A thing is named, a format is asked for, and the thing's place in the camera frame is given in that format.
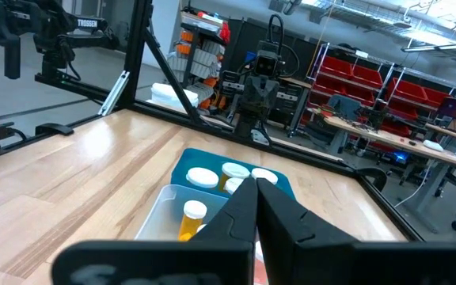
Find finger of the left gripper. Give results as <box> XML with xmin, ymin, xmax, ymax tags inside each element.
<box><xmin>260</xmin><ymin>77</ymin><xmax>280</xmax><ymax>112</ymax></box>
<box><xmin>243</xmin><ymin>77</ymin><xmax>261</xmax><ymax>112</ymax></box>

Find rack with orange bins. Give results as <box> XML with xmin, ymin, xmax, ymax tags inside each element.
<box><xmin>166</xmin><ymin>9</ymin><xmax>233</xmax><ymax>112</ymax></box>

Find black camera cable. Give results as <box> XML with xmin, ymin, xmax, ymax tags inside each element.
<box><xmin>0</xmin><ymin>122</ymin><xmax>29</xmax><ymax>143</ymax></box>

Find wooden desk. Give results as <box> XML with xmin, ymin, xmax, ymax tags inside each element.
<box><xmin>310</xmin><ymin>106</ymin><xmax>456</xmax><ymax>234</ymax></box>

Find silver aluminium strut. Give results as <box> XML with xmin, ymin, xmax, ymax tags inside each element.
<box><xmin>98</xmin><ymin>70</ymin><xmax>131</xmax><ymax>116</ymax></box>

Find large amber pill bottle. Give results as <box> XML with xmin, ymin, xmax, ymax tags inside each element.
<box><xmin>185</xmin><ymin>166</ymin><xmax>220</xmax><ymax>189</ymax></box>
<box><xmin>223</xmin><ymin>177</ymin><xmax>247</xmax><ymax>196</ymax></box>
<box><xmin>250</xmin><ymin>167</ymin><xmax>279</xmax><ymax>186</ymax></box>
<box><xmin>218</xmin><ymin>161</ymin><xmax>252</xmax><ymax>191</ymax></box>

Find grey office chair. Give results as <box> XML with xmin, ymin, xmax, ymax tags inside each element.
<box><xmin>305</xmin><ymin>93</ymin><xmax>363</xmax><ymax>155</ymax></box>

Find white hanging cable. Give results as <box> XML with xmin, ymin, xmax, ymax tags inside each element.
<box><xmin>393</xmin><ymin>158</ymin><xmax>437</xmax><ymax>209</ymax></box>

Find shelf with red bins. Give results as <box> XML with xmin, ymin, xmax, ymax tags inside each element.
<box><xmin>306</xmin><ymin>41</ymin><xmax>456</xmax><ymax>131</ymax></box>

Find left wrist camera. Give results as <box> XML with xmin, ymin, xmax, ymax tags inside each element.
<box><xmin>253</xmin><ymin>49</ymin><xmax>284</xmax><ymax>78</ymax></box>

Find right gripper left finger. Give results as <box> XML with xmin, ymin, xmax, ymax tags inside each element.
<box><xmin>51</xmin><ymin>177</ymin><xmax>257</xmax><ymax>285</ymax></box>

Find small amber pill bottle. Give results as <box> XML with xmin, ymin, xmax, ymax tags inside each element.
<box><xmin>177</xmin><ymin>199</ymin><xmax>208</xmax><ymax>242</ymax></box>

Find white stacked containers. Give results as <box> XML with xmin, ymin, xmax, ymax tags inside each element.
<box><xmin>150</xmin><ymin>82</ymin><xmax>200</xmax><ymax>108</ymax></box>

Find black aluminium table frame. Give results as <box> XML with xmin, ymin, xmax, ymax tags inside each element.
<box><xmin>0</xmin><ymin>0</ymin><xmax>427</xmax><ymax>242</ymax></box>

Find ceiling light strip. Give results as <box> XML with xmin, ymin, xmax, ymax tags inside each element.
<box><xmin>400</xmin><ymin>39</ymin><xmax>456</xmax><ymax>54</ymax></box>

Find blue plastic bin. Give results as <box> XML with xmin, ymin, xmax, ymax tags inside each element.
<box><xmin>170</xmin><ymin>147</ymin><xmax>297</xmax><ymax>201</ymax></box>

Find clear plastic bin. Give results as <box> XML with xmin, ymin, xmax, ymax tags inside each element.
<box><xmin>134</xmin><ymin>184</ymin><xmax>253</xmax><ymax>242</ymax></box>

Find purple laptop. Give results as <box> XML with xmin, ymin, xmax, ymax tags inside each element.
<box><xmin>437</xmin><ymin>96</ymin><xmax>456</xmax><ymax>120</ymax></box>

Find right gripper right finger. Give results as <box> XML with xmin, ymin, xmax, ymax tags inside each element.
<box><xmin>256</xmin><ymin>177</ymin><xmax>456</xmax><ymax>285</ymax></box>

